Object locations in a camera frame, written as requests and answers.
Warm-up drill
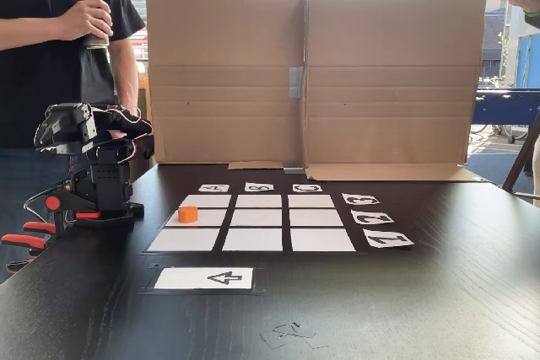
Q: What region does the silver drink can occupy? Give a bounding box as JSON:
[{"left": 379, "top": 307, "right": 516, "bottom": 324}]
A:
[{"left": 82, "top": 6, "right": 111, "bottom": 50}]

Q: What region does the round orange token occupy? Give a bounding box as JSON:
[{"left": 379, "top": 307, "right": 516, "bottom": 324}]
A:
[{"left": 177, "top": 206, "right": 199, "bottom": 224}]

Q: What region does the white nine-square paper grid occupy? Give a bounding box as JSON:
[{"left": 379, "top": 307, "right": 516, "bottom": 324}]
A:
[{"left": 146, "top": 193, "right": 358, "bottom": 253}]

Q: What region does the person's right hand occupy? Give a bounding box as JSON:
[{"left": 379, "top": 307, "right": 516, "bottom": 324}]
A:
[{"left": 54, "top": 0, "right": 115, "bottom": 41}]

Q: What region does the person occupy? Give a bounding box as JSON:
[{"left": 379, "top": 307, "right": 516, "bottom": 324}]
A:
[{"left": 0, "top": 0, "right": 147, "bottom": 285}]

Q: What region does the black orange bar clamp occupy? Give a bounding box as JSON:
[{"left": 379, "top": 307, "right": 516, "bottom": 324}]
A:
[
  {"left": 44, "top": 195, "right": 145, "bottom": 239},
  {"left": 0, "top": 220, "right": 58, "bottom": 273}
]

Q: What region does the white arrow paper sheet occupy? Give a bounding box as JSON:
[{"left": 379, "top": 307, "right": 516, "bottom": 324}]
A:
[{"left": 153, "top": 266, "right": 254, "bottom": 291}]

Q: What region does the paper sheet number 3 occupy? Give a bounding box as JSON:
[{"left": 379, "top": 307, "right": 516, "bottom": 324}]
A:
[{"left": 341, "top": 193, "right": 381, "bottom": 206}]

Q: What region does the brown cardboard screen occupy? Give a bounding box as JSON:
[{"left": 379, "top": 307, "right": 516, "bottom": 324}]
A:
[{"left": 145, "top": 0, "right": 490, "bottom": 183}]

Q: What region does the paper sheet number 2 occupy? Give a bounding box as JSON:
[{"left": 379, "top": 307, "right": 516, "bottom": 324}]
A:
[{"left": 350, "top": 209, "right": 396, "bottom": 225}]

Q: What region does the paper sheet number 1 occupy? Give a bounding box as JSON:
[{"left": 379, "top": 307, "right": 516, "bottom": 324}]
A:
[{"left": 362, "top": 233, "right": 416, "bottom": 249}]

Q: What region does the blue foosball table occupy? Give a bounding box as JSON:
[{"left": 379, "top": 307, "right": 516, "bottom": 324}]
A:
[{"left": 471, "top": 89, "right": 540, "bottom": 144}]

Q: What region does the dark slanted stand leg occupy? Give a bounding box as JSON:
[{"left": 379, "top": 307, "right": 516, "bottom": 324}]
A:
[{"left": 501, "top": 109, "right": 540, "bottom": 209}]

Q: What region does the robot cable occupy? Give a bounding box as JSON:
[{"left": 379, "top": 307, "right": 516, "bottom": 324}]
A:
[{"left": 23, "top": 182, "right": 72, "bottom": 226}]

